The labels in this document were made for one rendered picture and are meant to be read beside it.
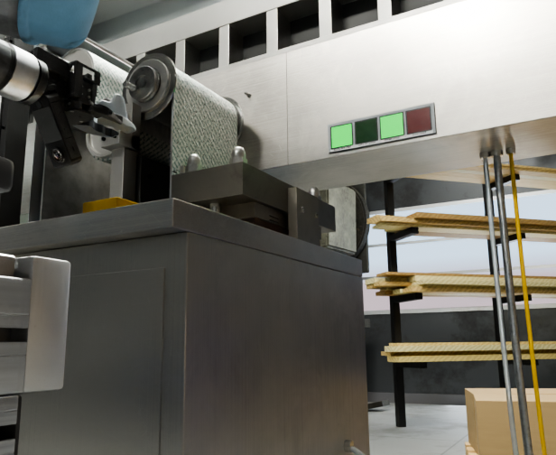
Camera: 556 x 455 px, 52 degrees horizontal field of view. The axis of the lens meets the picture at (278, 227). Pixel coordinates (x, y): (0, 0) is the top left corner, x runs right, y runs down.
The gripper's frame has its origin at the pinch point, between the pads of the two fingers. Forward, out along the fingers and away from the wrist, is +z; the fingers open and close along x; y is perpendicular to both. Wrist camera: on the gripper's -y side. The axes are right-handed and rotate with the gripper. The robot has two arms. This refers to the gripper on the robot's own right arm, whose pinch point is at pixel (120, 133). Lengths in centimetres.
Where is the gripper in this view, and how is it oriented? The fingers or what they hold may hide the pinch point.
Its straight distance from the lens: 108.3
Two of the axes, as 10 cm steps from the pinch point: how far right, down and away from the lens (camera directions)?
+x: -8.7, 1.1, 4.8
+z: 4.9, 1.7, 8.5
